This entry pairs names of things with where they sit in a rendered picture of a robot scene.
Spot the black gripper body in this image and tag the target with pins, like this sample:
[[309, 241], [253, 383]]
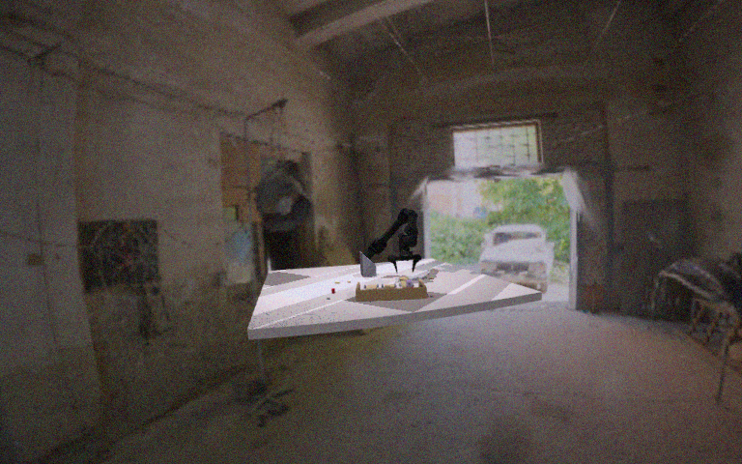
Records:
[[392, 258]]

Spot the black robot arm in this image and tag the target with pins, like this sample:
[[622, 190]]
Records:
[[405, 216]]

